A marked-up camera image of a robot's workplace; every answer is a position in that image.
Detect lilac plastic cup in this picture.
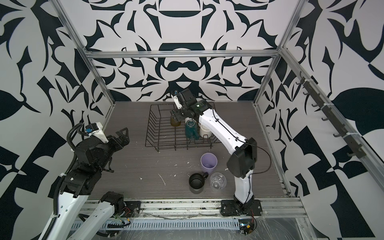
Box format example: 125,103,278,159
201,153,218,174

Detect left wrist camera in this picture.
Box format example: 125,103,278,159
85,122,109,144

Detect cream faceted cup teal base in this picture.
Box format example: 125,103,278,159
185,121,200,140

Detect amber glass cup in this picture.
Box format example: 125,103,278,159
170,117,181,128

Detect black corrugated cable conduit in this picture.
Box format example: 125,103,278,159
40,122,88,240

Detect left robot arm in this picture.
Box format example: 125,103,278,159
39,122,130,240

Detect black wire dish rack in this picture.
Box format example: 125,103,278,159
145,104,220,152

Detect small circuit board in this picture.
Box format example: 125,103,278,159
239,219,257,235

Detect grey wall hook rail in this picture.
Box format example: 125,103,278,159
296,73,367,159

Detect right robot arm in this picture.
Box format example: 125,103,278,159
171,89,257,211

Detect cream ceramic mug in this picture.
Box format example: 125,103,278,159
185,118,195,123

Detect black mug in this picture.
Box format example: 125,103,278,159
189,173,209,194

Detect white slotted cable duct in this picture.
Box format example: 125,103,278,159
71,218,241,231

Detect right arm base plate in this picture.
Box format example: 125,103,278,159
220,199,263,217

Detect clear glass cup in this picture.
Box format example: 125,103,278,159
210,173,227,191

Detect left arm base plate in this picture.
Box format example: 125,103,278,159
118,201,142,218

